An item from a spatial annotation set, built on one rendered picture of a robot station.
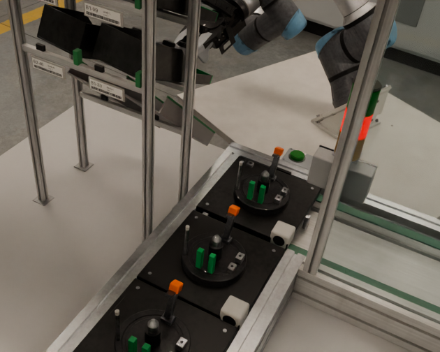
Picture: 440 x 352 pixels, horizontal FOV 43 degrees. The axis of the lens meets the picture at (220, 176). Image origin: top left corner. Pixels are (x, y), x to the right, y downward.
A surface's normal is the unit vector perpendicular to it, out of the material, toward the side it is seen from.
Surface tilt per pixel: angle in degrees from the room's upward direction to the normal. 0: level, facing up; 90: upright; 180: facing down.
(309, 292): 90
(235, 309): 0
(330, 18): 90
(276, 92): 0
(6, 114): 0
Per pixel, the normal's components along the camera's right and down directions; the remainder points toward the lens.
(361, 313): -0.46, 0.54
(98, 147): 0.09, -0.77
